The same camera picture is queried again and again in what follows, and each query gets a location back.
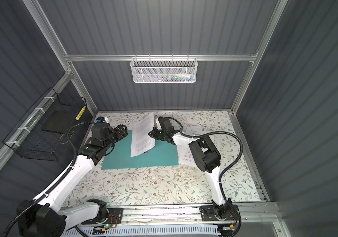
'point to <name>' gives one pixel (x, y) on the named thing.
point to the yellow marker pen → (80, 113)
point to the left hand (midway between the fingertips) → (122, 129)
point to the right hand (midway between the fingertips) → (149, 134)
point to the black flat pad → (60, 121)
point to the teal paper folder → (164, 154)
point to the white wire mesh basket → (164, 70)
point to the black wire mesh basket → (43, 132)
